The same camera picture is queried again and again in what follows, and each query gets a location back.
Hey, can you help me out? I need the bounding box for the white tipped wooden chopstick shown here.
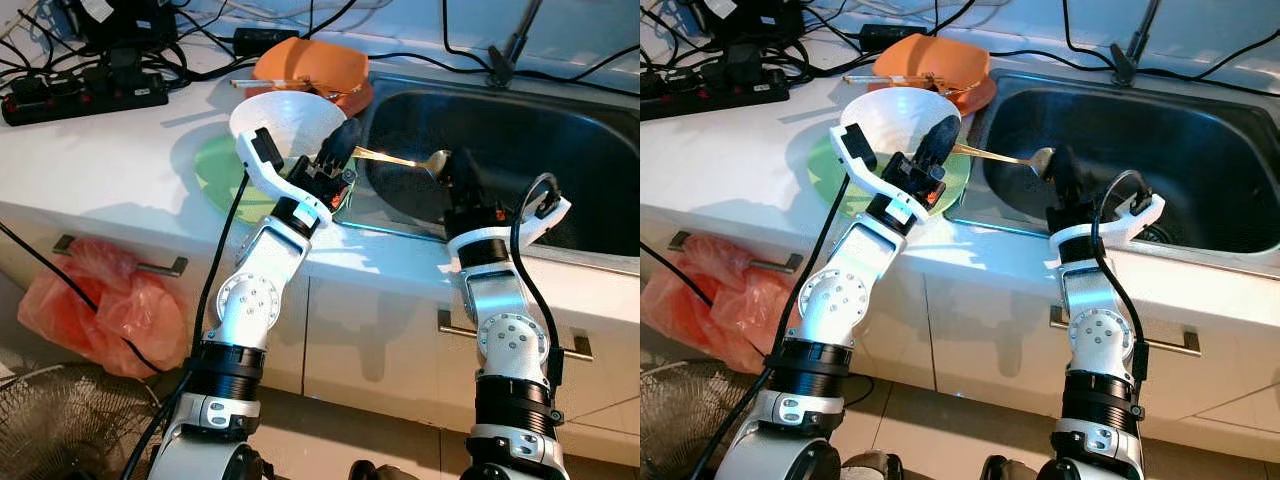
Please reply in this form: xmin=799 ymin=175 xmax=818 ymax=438
xmin=843 ymin=73 xmax=943 ymax=89
xmin=230 ymin=76 xmax=336 ymax=93

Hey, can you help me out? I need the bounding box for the orange bowl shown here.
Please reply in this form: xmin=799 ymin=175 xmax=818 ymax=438
xmin=252 ymin=37 xmax=369 ymax=96
xmin=872 ymin=33 xmax=991 ymax=93

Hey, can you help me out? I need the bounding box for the black power strip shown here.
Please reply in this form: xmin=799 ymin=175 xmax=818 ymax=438
xmin=640 ymin=65 xmax=791 ymax=123
xmin=0 ymin=70 xmax=171 ymax=128

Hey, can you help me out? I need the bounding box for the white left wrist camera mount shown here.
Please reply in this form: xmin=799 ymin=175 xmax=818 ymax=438
xmin=235 ymin=127 xmax=353 ymax=223
xmin=832 ymin=122 xmax=946 ymax=226

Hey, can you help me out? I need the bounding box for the red plastic bag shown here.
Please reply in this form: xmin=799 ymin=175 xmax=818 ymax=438
xmin=642 ymin=235 xmax=791 ymax=376
xmin=17 ymin=237 xmax=191 ymax=381

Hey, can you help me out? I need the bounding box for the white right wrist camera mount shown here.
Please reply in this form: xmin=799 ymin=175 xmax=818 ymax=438
xmin=1048 ymin=190 xmax=1168 ymax=271
xmin=443 ymin=188 xmax=573 ymax=273

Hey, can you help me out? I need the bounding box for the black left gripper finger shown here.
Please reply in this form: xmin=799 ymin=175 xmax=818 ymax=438
xmin=915 ymin=113 xmax=963 ymax=168
xmin=325 ymin=117 xmax=364 ymax=168

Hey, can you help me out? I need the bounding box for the metal handle holding bag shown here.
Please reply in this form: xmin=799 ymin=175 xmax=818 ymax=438
xmin=668 ymin=230 xmax=801 ymax=276
xmin=52 ymin=235 xmax=189 ymax=278

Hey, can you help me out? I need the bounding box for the chrome sink faucet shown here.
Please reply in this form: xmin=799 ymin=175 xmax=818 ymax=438
xmin=1110 ymin=0 xmax=1164 ymax=88
xmin=487 ymin=0 xmax=544 ymax=89

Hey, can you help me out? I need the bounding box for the stainless steel sink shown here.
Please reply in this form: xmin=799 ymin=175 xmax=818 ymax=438
xmin=945 ymin=68 xmax=1280 ymax=256
xmin=335 ymin=72 xmax=641 ymax=263

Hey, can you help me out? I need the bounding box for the green plate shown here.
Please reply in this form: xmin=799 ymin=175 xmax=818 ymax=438
xmin=805 ymin=132 xmax=971 ymax=221
xmin=193 ymin=132 xmax=356 ymax=223

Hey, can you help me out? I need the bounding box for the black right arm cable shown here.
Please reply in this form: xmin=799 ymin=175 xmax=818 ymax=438
xmin=508 ymin=172 xmax=566 ymax=421
xmin=1090 ymin=168 xmax=1151 ymax=421

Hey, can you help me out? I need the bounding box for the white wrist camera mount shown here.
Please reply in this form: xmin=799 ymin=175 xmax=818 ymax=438
xmin=832 ymin=122 xmax=946 ymax=226
xmin=235 ymin=127 xmax=353 ymax=223
xmin=443 ymin=188 xmax=573 ymax=273
xmin=1048 ymin=190 xmax=1168 ymax=271

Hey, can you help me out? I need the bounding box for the white bowl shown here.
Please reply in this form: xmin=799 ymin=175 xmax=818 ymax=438
xmin=840 ymin=87 xmax=963 ymax=166
xmin=229 ymin=90 xmax=353 ymax=171

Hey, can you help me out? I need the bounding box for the long black hanging cable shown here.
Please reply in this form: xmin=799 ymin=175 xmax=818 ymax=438
xmin=0 ymin=220 xmax=176 ymax=376
xmin=640 ymin=243 xmax=776 ymax=366

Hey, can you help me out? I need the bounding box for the long metal drawer handle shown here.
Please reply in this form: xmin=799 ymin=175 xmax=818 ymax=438
xmin=437 ymin=310 xmax=593 ymax=361
xmin=1048 ymin=305 xmax=1201 ymax=358

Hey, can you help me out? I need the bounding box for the small black adapter brick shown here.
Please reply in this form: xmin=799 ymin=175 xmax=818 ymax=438
xmin=232 ymin=28 xmax=301 ymax=56
xmin=858 ymin=25 xmax=929 ymax=53

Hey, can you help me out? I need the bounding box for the orange plate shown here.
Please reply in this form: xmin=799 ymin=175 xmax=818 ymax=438
xmin=950 ymin=78 xmax=998 ymax=114
xmin=330 ymin=80 xmax=375 ymax=116

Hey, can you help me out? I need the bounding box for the golden metal spoon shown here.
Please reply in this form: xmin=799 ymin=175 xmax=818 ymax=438
xmin=950 ymin=142 xmax=1058 ymax=181
xmin=350 ymin=147 xmax=453 ymax=181

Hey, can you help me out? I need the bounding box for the large black power adapter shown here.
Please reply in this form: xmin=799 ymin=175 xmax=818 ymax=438
xmin=700 ymin=0 xmax=806 ymax=46
xmin=78 ymin=0 xmax=181 ymax=51

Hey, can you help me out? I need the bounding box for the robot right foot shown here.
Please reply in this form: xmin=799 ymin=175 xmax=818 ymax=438
xmin=980 ymin=457 xmax=1043 ymax=480
xmin=348 ymin=460 xmax=421 ymax=480

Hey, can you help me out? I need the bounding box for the white kitchen cabinet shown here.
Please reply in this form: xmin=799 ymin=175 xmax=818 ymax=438
xmin=0 ymin=200 xmax=641 ymax=466
xmin=640 ymin=200 xmax=1280 ymax=461

